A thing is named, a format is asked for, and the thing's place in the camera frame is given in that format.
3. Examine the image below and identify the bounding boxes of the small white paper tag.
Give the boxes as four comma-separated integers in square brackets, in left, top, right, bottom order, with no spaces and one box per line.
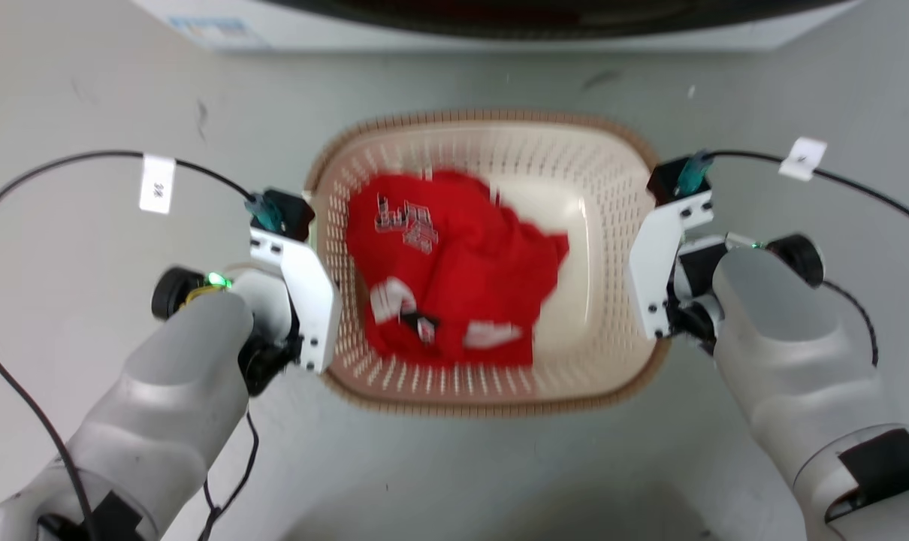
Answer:
[778,138,828,182]

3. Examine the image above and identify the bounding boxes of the white washing machine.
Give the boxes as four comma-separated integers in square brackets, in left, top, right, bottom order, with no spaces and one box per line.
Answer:
[130,0,867,53]

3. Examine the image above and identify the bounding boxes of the beige plastic laundry basket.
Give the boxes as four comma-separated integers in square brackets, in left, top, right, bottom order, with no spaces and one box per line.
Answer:
[304,110,672,417]

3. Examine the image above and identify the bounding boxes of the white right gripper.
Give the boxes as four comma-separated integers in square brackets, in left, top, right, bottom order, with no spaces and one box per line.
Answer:
[629,191,715,340]

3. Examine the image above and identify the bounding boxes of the long black left arm cable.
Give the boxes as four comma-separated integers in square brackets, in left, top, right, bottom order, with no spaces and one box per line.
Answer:
[0,150,256,541]

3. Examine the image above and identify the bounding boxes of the long black right arm cable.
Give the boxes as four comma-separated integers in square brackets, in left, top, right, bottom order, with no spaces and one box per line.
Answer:
[706,150,909,236]

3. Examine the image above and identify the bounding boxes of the long black arm cable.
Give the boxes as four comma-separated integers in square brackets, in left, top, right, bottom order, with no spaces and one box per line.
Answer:
[0,150,256,541]
[706,150,909,236]

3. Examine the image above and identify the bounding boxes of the white paper tag with number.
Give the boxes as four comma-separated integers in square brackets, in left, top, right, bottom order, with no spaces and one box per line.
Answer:
[139,154,177,215]

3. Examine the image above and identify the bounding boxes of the red garment with white print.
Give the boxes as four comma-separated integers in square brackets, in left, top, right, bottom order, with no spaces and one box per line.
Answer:
[346,170,571,369]

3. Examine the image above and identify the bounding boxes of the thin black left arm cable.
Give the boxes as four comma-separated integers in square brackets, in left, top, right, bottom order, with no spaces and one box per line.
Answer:
[198,410,261,541]

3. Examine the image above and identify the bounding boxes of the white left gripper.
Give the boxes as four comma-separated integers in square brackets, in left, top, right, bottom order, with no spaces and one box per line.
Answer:
[249,228,343,374]

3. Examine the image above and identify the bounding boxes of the braided black right arm cable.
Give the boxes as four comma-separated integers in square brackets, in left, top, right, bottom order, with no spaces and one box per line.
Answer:
[821,280,879,367]

